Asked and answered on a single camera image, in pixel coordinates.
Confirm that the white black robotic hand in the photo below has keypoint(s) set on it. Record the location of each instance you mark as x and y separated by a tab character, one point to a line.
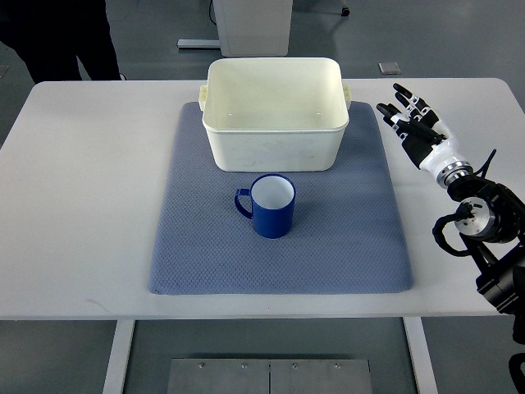
426	139

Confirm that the blue mug white inside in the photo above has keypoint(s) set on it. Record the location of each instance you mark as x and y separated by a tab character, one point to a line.
269	204

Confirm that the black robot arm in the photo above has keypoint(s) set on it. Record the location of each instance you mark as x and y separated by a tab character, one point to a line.
488	225

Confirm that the cream plastic box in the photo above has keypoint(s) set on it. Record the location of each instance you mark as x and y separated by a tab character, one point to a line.
275	114

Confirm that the small grey floor hatch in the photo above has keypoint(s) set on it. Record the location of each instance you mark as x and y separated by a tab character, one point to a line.
389	68

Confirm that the blue-grey textured mat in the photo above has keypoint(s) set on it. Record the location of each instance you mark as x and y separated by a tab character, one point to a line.
346	238

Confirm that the right white table leg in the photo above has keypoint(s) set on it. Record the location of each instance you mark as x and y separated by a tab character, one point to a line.
420	356

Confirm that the white table leg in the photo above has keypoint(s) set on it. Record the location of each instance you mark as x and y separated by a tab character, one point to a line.
119	357
420	356

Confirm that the grey metal floor plate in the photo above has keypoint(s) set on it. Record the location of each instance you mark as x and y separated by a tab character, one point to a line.
269	376

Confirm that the person in dark trousers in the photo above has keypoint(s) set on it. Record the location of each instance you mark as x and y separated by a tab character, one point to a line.
53	38

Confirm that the left white table leg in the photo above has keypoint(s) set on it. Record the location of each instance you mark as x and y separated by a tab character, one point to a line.
119	357

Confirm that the white pedestal cabinet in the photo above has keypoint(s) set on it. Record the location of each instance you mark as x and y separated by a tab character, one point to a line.
247	29

